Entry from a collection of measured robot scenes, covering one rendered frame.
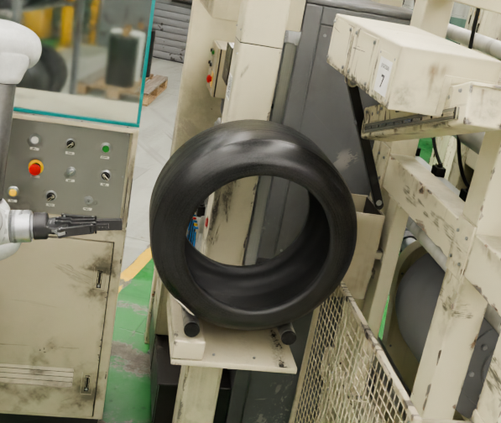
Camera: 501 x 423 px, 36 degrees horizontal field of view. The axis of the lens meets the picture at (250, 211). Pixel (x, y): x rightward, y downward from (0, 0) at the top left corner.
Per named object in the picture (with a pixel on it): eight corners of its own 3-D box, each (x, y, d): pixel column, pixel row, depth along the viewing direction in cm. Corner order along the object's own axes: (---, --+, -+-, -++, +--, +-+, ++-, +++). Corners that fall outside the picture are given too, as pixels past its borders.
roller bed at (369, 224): (309, 269, 269) (326, 190, 259) (349, 274, 272) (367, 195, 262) (321, 295, 251) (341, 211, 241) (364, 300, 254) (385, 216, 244)
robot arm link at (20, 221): (13, 205, 211) (34, 204, 212) (15, 235, 214) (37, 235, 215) (7, 216, 203) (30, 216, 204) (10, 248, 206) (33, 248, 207)
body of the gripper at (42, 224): (30, 218, 204) (65, 218, 205) (33, 207, 212) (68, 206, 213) (32, 244, 207) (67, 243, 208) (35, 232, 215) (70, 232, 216)
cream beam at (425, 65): (323, 62, 229) (333, 13, 224) (403, 75, 234) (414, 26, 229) (383, 110, 173) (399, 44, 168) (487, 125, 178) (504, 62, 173)
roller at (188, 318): (185, 284, 248) (174, 277, 247) (195, 275, 247) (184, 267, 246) (192, 340, 216) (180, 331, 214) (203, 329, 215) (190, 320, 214)
